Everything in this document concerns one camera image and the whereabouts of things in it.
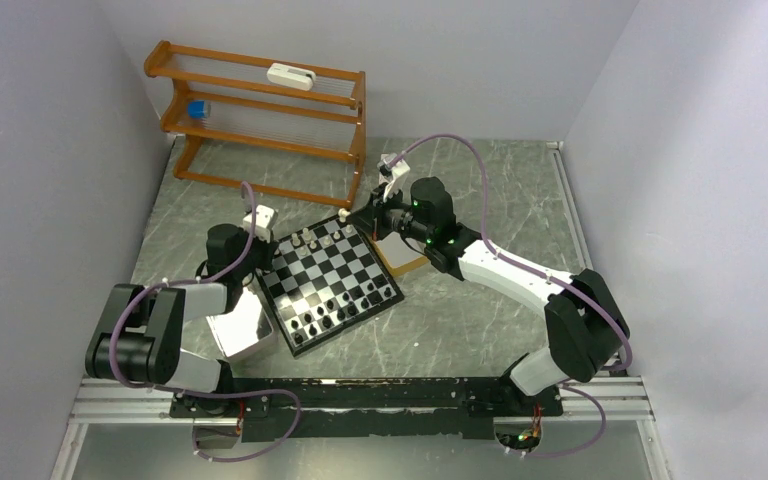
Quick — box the white device on rack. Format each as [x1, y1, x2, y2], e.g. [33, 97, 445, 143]
[266, 63, 317, 91]

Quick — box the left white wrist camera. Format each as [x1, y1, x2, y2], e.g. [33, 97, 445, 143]
[242, 205, 278, 243]

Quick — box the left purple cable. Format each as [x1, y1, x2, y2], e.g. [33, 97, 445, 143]
[108, 182, 302, 464]

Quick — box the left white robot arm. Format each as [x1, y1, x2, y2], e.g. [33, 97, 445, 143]
[84, 223, 277, 416]

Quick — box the silver tin with white pieces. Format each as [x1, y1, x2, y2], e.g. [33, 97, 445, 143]
[207, 287, 277, 362]

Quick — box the wooden three-tier rack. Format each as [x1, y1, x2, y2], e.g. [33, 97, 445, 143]
[143, 40, 367, 208]

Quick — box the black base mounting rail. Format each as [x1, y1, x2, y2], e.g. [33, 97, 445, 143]
[169, 367, 563, 442]

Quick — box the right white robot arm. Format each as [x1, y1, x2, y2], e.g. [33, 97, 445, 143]
[338, 177, 630, 414]

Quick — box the black white chess board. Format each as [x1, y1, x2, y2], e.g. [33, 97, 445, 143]
[256, 215, 404, 357]

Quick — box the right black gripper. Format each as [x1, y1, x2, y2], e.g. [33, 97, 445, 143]
[347, 181, 432, 244]

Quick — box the blue cap on rack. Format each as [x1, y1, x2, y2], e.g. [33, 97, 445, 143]
[186, 100, 212, 120]

